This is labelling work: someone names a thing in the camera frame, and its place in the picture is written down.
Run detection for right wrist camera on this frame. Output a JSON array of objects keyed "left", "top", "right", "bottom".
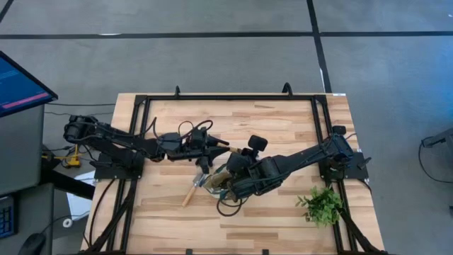
[{"left": 246, "top": 134, "right": 269, "bottom": 154}]

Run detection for computer monitor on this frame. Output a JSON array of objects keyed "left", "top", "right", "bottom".
[{"left": 0, "top": 50, "right": 59, "bottom": 118}]

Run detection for cream and green gardening bag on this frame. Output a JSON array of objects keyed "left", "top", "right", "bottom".
[{"left": 203, "top": 162, "right": 245, "bottom": 201}]

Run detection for green artificial plant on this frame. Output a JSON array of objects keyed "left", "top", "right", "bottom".
[{"left": 295, "top": 186, "right": 345, "bottom": 228}]

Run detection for black computer mouse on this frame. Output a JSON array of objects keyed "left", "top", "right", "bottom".
[{"left": 17, "top": 232, "right": 47, "bottom": 255}]

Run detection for computer desk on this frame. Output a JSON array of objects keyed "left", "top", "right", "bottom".
[{"left": 0, "top": 104, "right": 55, "bottom": 255}]

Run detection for black computer keyboard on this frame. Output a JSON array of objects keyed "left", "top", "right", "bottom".
[{"left": 0, "top": 195, "right": 18, "bottom": 239}]

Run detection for black metal table frame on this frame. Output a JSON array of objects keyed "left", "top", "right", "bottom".
[{"left": 81, "top": 92, "right": 390, "bottom": 255}]

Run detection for yellow clamp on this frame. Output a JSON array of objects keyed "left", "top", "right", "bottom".
[{"left": 42, "top": 143, "right": 83, "bottom": 169}]

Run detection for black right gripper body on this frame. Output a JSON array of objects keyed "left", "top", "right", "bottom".
[{"left": 225, "top": 152, "right": 256, "bottom": 200}]

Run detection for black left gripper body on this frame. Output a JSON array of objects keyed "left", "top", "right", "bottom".
[{"left": 161, "top": 127, "right": 214, "bottom": 160}]

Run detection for black cable loop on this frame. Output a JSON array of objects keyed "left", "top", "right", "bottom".
[{"left": 216, "top": 195, "right": 249, "bottom": 218}]

